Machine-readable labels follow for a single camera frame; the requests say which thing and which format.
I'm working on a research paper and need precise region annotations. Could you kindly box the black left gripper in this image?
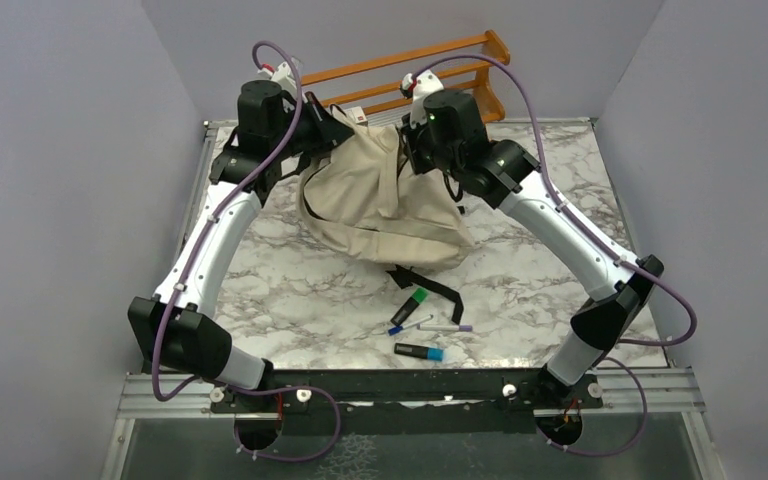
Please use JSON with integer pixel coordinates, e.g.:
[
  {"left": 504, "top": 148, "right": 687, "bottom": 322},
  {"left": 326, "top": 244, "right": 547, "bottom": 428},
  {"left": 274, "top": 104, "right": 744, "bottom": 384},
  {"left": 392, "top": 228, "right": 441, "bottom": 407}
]
[{"left": 270, "top": 90, "right": 355, "bottom": 160}]

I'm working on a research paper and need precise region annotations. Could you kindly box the beige canvas backpack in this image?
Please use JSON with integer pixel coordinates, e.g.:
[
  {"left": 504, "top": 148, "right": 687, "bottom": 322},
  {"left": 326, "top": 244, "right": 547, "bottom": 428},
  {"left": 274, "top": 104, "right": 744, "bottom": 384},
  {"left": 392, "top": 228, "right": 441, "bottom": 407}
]
[{"left": 296, "top": 109, "right": 475, "bottom": 324}]

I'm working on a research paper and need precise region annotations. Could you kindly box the green-capped marker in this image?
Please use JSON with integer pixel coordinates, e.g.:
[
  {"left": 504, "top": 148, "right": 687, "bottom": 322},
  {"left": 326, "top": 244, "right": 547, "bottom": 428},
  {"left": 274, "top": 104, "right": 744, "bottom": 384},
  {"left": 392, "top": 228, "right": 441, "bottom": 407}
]
[{"left": 390, "top": 288, "right": 428, "bottom": 326}]

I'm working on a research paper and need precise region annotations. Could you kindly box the white blue-capped pen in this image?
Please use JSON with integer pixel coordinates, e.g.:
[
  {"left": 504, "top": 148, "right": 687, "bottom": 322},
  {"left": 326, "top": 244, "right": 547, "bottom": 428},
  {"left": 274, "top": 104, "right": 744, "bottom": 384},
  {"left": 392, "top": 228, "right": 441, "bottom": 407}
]
[{"left": 387, "top": 314, "right": 434, "bottom": 336}]

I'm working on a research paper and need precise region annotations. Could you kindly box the black blue highlighter marker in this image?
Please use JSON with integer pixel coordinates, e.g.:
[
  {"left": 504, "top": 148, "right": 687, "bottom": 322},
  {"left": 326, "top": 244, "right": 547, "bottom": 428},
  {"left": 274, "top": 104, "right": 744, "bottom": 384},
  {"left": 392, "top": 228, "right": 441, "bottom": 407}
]
[{"left": 393, "top": 343, "right": 444, "bottom": 362}]

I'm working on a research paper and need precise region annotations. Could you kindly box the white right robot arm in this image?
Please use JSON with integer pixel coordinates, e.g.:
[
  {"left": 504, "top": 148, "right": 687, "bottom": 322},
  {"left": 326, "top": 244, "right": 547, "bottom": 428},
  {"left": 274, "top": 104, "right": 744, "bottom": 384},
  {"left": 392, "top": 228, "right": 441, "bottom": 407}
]
[{"left": 401, "top": 89, "right": 664, "bottom": 407}]

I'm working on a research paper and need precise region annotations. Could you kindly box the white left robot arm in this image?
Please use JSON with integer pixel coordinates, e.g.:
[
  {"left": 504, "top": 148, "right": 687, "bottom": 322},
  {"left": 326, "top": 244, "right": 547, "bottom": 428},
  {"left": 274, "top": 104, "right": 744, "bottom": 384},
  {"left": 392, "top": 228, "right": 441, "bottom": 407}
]
[{"left": 127, "top": 80, "right": 354, "bottom": 411}]

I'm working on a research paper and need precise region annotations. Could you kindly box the white red box on shelf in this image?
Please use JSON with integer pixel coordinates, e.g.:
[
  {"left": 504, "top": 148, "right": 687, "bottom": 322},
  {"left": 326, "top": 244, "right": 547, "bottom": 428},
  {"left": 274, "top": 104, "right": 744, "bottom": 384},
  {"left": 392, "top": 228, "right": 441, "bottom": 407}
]
[{"left": 345, "top": 106, "right": 369, "bottom": 126}]

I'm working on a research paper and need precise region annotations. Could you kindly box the wooden two-tier shelf rack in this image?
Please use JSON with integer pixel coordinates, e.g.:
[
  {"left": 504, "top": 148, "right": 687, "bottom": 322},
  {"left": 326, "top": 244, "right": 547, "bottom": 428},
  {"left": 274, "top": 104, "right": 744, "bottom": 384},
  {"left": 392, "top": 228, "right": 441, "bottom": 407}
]
[{"left": 299, "top": 29, "right": 512, "bottom": 127}]

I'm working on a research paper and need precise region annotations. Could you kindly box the white purple-capped pen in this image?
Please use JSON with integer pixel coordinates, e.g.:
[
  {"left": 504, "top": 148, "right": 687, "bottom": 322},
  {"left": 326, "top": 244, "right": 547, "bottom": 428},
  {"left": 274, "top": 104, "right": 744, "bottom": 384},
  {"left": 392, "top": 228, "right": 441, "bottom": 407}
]
[{"left": 417, "top": 324, "right": 473, "bottom": 333}]

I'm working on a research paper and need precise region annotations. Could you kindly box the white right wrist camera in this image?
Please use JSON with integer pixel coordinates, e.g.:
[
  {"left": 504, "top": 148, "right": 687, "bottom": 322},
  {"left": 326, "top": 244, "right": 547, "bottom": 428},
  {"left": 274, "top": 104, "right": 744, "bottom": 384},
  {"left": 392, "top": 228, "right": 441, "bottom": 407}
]
[{"left": 400, "top": 69, "right": 445, "bottom": 128}]

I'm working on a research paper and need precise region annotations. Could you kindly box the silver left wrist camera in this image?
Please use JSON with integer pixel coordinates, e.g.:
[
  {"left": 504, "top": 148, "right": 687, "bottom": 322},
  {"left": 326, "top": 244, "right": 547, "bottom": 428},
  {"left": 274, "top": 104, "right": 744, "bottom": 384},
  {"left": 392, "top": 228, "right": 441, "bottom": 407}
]
[{"left": 258, "top": 61, "right": 299, "bottom": 98}]

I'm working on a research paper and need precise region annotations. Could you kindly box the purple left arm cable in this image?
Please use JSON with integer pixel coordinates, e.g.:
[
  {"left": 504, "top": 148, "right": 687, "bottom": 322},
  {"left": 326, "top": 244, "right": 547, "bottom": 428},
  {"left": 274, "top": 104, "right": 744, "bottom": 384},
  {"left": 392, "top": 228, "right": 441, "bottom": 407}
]
[{"left": 150, "top": 40, "right": 344, "bottom": 465}]

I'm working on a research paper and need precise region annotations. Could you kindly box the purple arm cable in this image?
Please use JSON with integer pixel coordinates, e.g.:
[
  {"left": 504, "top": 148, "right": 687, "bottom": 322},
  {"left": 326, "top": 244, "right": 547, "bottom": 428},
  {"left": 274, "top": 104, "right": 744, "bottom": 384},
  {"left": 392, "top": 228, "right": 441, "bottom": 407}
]
[
  {"left": 150, "top": 40, "right": 344, "bottom": 465},
  {"left": 400, "top": 52, "right": 699, "bottom": 460}
]

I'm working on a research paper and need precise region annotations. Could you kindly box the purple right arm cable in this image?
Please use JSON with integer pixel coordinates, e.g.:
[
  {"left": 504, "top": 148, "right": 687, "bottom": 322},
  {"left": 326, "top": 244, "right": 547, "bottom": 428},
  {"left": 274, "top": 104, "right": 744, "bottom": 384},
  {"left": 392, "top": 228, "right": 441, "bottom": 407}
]
[{"left": 400, "top": 52, "right": 699, "bottom": 460}]

